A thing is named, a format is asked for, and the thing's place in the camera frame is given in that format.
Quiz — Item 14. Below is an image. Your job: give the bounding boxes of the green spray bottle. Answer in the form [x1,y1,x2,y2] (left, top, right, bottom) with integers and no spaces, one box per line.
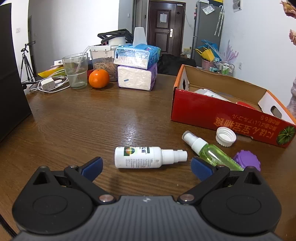
[182,131,244,171]

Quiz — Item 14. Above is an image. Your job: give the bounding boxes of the purple ridged cap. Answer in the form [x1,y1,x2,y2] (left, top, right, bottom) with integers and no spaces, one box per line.
[233,150,261,171]

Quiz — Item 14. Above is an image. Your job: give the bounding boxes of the white bottle cap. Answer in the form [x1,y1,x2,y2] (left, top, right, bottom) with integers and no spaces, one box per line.
[216,126,237,147]

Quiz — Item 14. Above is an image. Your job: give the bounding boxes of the white spray bottle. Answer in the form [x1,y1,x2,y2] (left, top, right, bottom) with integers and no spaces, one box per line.
[114,147,188,169]

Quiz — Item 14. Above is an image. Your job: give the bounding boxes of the red white lint brush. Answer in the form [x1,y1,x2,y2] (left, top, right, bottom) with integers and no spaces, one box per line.
[194,89,255,109]

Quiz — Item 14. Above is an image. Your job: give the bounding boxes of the red cardboard box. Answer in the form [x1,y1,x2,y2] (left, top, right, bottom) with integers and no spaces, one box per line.
[171,65,295,148]

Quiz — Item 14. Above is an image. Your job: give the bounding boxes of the orange fruit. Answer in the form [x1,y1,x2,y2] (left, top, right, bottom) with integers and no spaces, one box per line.
[88,69,110,88]

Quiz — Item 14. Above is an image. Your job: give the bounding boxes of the pink textured vase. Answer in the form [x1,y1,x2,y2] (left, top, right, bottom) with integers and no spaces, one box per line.
[287,79,296,118]

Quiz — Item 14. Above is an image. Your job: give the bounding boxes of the purple tissue pack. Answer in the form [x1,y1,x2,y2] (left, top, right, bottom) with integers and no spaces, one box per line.
[117,63,158,91]

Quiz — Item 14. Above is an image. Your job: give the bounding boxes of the clear drinking glass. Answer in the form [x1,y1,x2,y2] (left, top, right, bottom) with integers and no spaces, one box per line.
[62,52,88,89]

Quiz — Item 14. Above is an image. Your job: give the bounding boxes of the black tripod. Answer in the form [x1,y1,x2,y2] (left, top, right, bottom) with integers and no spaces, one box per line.
[20,41,36,85]

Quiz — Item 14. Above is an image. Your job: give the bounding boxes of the black bag on chair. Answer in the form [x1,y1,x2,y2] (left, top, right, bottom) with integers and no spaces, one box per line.
[157,54,197,76]

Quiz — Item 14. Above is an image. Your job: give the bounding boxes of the clear food container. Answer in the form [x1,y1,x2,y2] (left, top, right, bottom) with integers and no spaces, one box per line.
[90,45,118,82]

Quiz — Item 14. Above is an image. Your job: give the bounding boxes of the blue tissue pack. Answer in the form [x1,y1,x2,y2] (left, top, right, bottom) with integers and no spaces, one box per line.
[113,27,161,70]

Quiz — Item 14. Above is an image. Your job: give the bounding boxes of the grey refrigerator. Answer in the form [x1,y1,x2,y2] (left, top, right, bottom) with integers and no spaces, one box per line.
[191,1,223,67]

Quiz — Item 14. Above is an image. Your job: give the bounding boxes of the dark brown door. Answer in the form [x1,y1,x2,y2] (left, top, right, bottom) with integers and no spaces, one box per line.
[147,1,186,56]

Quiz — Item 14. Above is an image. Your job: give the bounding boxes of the dried pink roses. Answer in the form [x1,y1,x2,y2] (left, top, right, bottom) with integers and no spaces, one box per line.
[280,0,296,45]

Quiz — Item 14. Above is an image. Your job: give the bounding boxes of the white charger with cable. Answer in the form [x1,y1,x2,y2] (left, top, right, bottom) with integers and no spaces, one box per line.
[29,68,70,94]

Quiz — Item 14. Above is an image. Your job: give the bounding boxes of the wire storage rack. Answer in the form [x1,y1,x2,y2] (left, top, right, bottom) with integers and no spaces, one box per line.
[209,60,235,76]

